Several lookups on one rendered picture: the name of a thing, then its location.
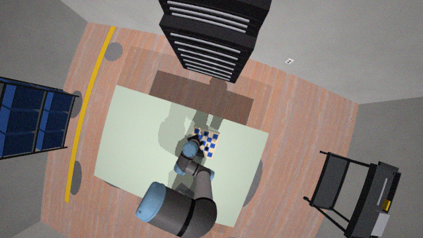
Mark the blue and cream checkered chessboard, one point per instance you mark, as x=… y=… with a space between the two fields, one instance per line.
x=210 y=141

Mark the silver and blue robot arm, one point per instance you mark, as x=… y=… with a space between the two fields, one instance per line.
x=172 y=211

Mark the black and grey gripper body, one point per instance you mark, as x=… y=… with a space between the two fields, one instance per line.
x=196 y=137

